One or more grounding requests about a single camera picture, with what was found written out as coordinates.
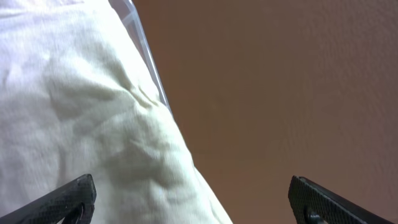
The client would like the clear plastic storage container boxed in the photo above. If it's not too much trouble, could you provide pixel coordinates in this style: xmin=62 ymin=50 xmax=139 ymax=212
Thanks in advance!
xmin=109 ymin=0 xmax=172 ymax=112

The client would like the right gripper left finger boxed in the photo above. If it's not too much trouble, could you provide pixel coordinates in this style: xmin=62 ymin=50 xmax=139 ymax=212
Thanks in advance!
xmin=1 ymin=174 xmax=96 ymax=224

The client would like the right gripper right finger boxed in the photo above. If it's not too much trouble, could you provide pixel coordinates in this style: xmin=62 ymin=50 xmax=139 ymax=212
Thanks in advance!
xmin=288 ymin=176 xmax=392 ymax=224

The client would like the cream cloth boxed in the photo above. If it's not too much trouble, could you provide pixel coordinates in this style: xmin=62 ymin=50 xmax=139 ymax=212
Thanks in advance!
xmin=1 ymin=0 xmax=231 ymax=223

